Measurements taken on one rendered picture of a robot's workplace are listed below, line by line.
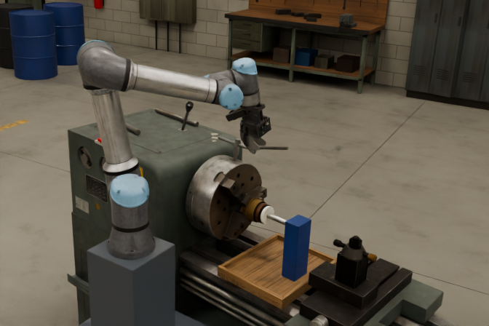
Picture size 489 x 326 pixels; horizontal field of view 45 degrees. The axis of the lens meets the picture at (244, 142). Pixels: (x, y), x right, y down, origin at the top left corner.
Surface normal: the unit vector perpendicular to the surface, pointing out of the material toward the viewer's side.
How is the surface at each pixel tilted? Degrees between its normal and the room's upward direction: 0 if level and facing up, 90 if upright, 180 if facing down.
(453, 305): 0
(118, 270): 90
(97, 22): 90
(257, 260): 0
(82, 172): 90
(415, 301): 0
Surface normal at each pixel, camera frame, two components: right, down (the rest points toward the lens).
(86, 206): -0.66, 0.23
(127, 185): 0.08, -0.89
